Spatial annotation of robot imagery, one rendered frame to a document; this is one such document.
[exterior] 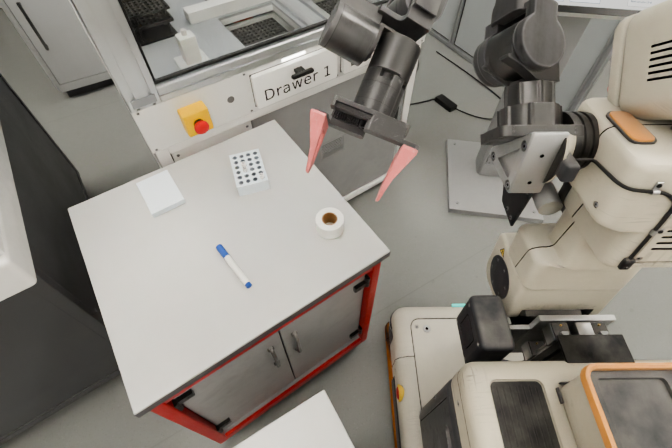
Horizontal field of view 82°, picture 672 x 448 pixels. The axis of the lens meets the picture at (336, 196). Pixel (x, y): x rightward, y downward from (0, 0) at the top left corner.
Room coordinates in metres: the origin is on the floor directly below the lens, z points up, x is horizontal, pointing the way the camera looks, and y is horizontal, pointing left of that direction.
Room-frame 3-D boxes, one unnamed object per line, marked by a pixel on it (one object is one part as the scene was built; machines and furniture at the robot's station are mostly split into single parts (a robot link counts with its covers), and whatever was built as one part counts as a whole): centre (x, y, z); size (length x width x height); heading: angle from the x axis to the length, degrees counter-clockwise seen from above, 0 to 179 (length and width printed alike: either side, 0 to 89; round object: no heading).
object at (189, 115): (0.82, 0.38, 0.88); 0.07 x 0.05 x 0.07; 125
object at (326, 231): (0.54, 0.02, 0.78); 0.07 x 0.07 x 0.04
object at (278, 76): (1.02, 0.12, 0.87); 0.29 x 0.02 x 0.11; 125
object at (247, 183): (0.71, 0.24, 0.78); 0.12 x 0.08 x 0.04; 19
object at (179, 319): (0.54, 0.29, 0.38); 0.62 x 0.58 x 0.76; 125
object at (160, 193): (0.64, 0.47, 0.77); 0.13 x 0.09 x 0.02; 35
